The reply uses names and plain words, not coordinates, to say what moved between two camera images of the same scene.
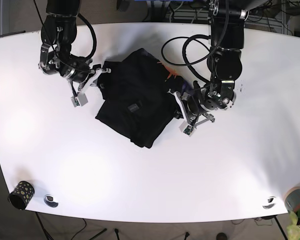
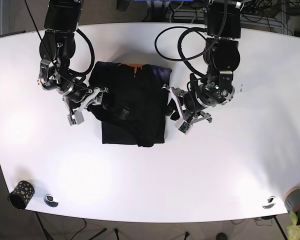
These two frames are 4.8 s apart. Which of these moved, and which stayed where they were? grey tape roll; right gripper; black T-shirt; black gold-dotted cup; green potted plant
Moved: right gripper; black T-shirt
Stayed: green potted plant; black gold-dotted cup; grey tape roll
